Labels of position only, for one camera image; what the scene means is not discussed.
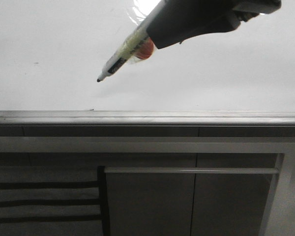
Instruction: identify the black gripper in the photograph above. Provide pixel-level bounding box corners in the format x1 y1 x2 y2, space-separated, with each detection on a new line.
147 0 282 49

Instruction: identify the grey whiteboard tray ledge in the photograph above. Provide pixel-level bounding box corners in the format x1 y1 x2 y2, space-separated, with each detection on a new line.
0 111 295 126

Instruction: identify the white whiteboard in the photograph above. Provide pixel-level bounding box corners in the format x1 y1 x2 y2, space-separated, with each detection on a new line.
0 0 295 112

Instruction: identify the grey cabinet panel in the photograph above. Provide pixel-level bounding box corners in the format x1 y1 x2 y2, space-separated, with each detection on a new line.
105 153 278 236

